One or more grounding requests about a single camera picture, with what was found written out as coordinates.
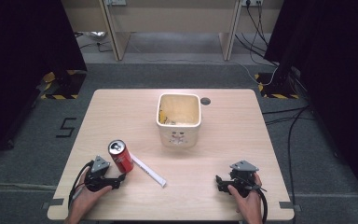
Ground grey tape strip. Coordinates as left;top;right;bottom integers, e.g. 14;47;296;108
278;201;302;213
41;198;65;210

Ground white plastic straw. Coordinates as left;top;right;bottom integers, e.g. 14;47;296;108
130;152;168;189

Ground stand base with striped tape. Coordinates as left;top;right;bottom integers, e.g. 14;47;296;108
39;69;89;101
254;71;301;100

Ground person's right hand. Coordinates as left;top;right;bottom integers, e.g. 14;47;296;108
227;172;264;219

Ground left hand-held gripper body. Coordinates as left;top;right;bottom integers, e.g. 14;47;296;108
84;155;121;192

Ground light wooden desk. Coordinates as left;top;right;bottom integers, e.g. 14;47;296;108
60;0;285;63

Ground yellow wrapper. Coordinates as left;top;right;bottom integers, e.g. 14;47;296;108
158;106;171;126

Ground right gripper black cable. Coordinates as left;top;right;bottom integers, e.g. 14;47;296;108
251;183;269;224

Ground person's left hand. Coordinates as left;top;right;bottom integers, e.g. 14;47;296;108
68;182;114;219

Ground black curtain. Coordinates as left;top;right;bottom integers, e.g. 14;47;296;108
263;0;358;216
0;0;89;167

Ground red soda can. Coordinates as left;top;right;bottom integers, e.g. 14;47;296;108
107;139;135;175

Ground black cables from socket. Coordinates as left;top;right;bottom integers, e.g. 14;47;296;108
234;0;282;68

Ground cream square bin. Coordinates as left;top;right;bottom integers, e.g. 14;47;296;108
156;92;203;148

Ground thin black floor cable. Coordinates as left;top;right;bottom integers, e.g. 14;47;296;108
74;32;115;54

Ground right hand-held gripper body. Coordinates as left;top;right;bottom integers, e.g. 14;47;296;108
226;160;261;199

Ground white wall socket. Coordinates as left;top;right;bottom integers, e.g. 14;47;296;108
241;0;264;7
103;0;128;7

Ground black floor cables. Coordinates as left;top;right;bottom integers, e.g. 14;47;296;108
261;105;312;224

